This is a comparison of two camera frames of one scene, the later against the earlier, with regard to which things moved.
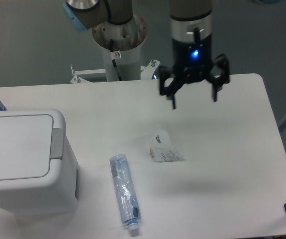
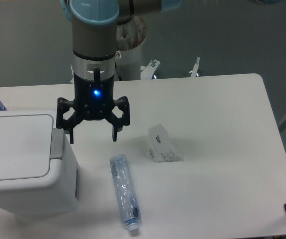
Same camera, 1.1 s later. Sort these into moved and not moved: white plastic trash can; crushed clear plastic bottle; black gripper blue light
Moved: black gripper blue light
Not moved: white plastic trash can; crushed clear plastic bottle
